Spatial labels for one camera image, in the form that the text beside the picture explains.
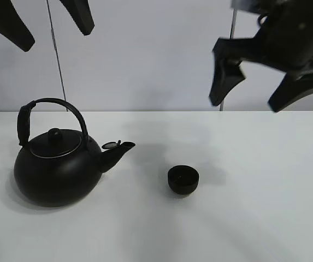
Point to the small black teacup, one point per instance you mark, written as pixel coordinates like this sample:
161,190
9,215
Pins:
183,179

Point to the black round teapot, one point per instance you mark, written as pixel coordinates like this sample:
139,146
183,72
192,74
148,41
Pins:
61,166

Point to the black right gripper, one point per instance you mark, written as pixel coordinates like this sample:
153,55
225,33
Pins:
284,42

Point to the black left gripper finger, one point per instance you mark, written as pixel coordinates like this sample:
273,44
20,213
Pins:
13,28
80,12

